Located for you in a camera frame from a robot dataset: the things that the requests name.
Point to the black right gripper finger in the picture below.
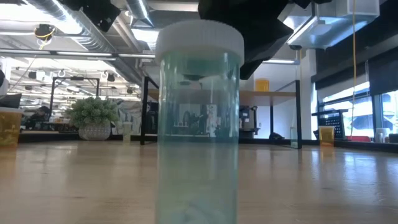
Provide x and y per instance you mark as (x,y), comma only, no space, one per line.
(264,31)

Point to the small teal pill bottle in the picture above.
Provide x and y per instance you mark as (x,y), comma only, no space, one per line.
(293,138)
(199,124)

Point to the orange cup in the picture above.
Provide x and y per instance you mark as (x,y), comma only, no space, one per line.
(326,137)

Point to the small yellow pill bottle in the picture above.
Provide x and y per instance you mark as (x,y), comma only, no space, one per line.
(127,133)

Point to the long ceiling light bar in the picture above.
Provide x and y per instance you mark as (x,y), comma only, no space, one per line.
(280,61)
(77,53)

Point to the black background workstation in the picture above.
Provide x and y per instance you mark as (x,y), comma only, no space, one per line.
(248,119)

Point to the green artificial plant in pot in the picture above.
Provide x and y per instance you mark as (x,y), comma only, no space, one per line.
(93,115)

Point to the black perforated rack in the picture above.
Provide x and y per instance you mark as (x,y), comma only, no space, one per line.
(334,123)

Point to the person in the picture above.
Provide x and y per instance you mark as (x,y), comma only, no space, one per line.
(38,115)

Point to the dark grey background monitor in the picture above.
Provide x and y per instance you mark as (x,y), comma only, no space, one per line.
(11,100)

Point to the red seat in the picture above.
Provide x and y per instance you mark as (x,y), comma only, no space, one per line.
(357,139)

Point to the white container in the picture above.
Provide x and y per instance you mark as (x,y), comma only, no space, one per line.
(379,136)

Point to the silver rectangular air duct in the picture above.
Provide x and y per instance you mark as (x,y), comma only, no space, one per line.
(326,28)

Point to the wooden shelf black metal frame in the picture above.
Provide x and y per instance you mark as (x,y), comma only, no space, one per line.
(267,98)

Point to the black metal gantry frame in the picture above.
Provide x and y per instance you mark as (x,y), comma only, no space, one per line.
(74,78)

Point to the black aluminium table frame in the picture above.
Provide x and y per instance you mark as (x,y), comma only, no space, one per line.
(49,137)

